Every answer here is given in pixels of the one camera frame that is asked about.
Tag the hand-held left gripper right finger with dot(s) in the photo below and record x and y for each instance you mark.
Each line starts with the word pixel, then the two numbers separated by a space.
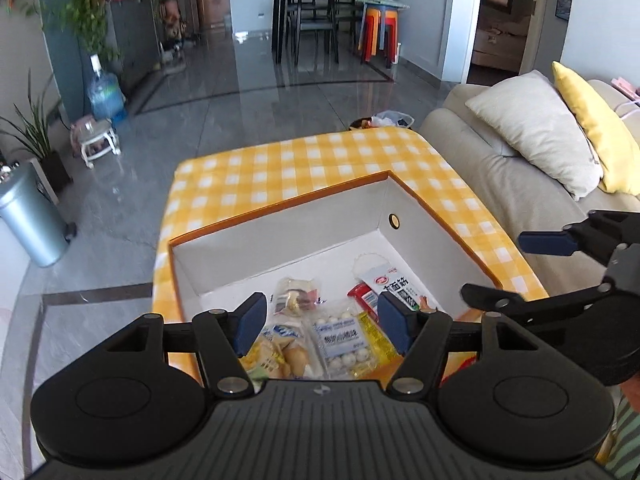
pixel 395 325

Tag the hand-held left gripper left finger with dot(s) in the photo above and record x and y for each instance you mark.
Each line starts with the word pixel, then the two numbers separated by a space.
pixel 250 322

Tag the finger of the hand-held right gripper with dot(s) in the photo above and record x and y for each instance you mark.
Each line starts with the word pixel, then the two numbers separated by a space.
pixel 500 302
pixel 547 243

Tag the yellow snack packet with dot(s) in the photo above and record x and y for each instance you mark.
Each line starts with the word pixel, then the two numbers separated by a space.
pixel 375 342

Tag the white spicy strip packet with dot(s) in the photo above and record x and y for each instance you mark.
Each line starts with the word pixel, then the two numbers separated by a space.
pixel 395 285

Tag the slim red barcode packet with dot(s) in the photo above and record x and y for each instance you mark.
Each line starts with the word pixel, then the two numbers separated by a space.
pixel 362 296

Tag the clear bread packet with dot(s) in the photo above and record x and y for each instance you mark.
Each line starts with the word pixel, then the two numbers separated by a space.
pixel 280 355

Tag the clear dark candy packet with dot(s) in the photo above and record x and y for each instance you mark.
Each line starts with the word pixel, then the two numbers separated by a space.
pixel 295 297

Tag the clear white ball packet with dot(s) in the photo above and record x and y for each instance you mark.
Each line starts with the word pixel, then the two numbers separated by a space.
pixel 340 342

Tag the red stick snack packet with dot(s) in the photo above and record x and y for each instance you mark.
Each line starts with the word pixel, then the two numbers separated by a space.
pixel 460 366

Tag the orange cardboard box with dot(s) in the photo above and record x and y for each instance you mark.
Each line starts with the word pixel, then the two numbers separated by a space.
pixel 310 230

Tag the beige sofa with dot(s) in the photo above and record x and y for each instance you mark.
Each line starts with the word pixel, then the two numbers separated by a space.
pixel 525 210

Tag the person's striped green clothing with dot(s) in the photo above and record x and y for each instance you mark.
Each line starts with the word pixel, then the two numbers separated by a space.
pixel 627 435

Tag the white pillow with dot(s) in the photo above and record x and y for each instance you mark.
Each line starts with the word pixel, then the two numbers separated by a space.
pixel 540 130

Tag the yellow pillow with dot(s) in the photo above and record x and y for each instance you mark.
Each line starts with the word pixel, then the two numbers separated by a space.
pixel 595 115

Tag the yellow checkered tablecloth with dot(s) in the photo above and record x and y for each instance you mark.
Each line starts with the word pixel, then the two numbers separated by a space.
pixel 280 165

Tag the pink fabric item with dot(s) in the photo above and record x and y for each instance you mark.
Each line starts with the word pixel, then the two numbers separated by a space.
pixel 625 86

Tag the small waste bin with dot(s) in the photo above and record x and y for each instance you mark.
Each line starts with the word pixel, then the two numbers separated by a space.
pixel 395 119

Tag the silver pedal trash can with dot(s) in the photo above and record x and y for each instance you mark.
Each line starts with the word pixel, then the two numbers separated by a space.
pixel 30 220

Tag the white wheeled stool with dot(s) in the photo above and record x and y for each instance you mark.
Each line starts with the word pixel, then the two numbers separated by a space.
pixel 95 135

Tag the blue water jug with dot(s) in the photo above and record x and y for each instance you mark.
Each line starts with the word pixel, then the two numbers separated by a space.
pixel 105 97

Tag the stacked orange plastic stools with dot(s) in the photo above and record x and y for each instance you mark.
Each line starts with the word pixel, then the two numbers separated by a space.
pixel 372 30

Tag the long-leaf potted plant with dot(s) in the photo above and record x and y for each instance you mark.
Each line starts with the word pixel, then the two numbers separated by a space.
pixel 37 135

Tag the marble top side table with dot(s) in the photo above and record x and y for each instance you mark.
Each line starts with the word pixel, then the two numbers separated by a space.
pixel 382 1

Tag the grey cabinet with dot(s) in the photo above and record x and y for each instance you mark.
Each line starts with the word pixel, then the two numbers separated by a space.
pixel 135 40

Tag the brown plush doll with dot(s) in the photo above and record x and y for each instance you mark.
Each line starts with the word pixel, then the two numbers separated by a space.
pixel 172 17

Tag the green pothos plant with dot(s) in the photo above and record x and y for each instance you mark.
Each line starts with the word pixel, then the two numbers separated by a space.
pixel 90 10

